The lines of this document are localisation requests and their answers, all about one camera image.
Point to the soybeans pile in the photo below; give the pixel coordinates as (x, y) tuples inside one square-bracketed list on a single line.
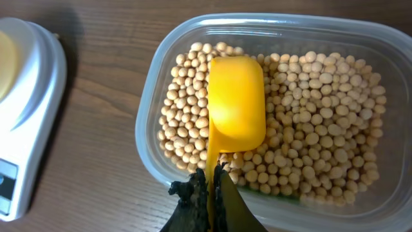
[(324, 121)]

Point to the white digital kitchen scale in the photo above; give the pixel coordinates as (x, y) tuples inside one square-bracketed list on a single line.
[(28, 111)]

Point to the yellow measuring scoop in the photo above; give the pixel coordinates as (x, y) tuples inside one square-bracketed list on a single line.
[(236, 112)]

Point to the clear plastic container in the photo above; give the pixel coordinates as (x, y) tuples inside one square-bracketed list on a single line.
[(386, 204)]

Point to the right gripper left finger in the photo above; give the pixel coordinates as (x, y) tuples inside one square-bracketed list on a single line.
[(190, 214)]

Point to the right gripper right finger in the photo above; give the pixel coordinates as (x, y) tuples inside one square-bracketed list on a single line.
[(231, 214)]

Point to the pale yellow bowl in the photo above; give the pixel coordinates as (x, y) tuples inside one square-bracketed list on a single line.
[(8, 64)]

